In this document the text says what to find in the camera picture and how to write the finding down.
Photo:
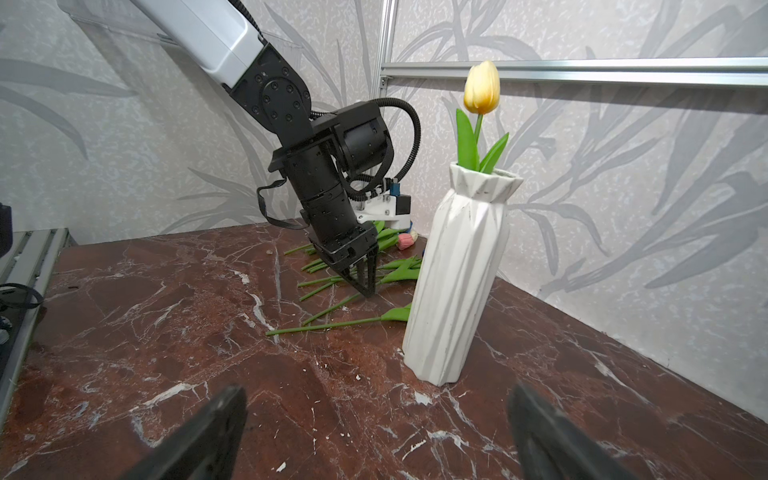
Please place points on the white ribbed ceramic vase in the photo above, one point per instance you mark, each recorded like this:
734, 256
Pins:
463, 252

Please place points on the aluminium frame front rail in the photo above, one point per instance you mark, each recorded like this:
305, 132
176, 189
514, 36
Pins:
27, 262

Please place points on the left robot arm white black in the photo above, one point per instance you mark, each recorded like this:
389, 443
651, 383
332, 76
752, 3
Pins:
331, 159

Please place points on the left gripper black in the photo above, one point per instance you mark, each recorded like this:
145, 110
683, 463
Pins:
347, 246

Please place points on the white tulip flower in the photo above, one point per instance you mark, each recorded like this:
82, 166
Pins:
400, 314

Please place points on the yellow tulip flower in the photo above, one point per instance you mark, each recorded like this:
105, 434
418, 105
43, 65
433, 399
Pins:
481, 97

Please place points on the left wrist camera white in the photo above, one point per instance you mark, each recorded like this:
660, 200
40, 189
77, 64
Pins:
391, 207

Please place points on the aluminium frame back crossbar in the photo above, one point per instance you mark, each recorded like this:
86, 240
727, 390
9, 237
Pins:
726, 72

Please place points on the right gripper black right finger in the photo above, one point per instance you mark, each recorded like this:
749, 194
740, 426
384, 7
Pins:
550, 446

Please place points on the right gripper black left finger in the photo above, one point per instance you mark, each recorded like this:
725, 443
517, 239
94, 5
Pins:
204, 447

